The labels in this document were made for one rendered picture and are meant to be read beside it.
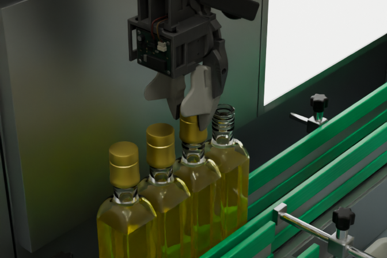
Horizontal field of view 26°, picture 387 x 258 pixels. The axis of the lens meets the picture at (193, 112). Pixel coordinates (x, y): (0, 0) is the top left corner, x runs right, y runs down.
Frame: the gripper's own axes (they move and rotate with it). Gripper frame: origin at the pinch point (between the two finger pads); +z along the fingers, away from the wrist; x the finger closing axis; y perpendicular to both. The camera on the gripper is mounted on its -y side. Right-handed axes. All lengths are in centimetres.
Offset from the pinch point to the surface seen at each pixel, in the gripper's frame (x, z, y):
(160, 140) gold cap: 1.1, 0.4, 6.9
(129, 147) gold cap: -0.1, -0.1, 10.9
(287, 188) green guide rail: -3.2, 26.6, -26.5
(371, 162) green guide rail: 4.1, 25.1, -39.9
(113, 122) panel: -12.2, 5.1, 2.3
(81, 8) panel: -12.2, -12.4, 6.4
